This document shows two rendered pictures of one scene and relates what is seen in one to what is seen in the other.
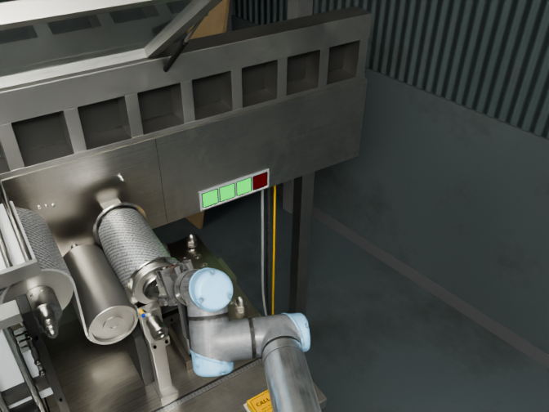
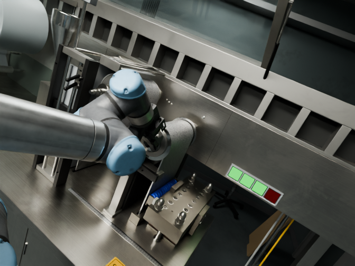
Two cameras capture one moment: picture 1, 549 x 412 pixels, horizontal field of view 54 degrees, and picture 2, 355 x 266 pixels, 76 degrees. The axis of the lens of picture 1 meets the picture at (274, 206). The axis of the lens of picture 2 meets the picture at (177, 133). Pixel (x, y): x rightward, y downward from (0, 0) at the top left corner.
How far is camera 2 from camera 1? 88 cm
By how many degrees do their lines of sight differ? 50
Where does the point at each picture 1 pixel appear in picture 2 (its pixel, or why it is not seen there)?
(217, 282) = (130, 77)
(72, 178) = (186, 98)
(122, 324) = not seen: hidden behind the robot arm
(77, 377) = (106, 174)
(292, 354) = (83, 121)
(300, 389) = (27, 105)
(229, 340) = (95, 111)
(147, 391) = (108, 202)
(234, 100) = (292, 127)
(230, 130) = (276, 143)
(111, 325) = not seen: hidden behind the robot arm
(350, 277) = not seen: outside the picture
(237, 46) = (317, 94)
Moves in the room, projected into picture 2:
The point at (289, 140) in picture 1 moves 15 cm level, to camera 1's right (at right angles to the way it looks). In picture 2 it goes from (313, 189) to (350, 217)
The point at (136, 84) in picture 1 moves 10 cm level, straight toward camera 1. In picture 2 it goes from (244, 74) to (233, 69)
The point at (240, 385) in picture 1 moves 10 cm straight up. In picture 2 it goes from (129, 253) to (138, 232)
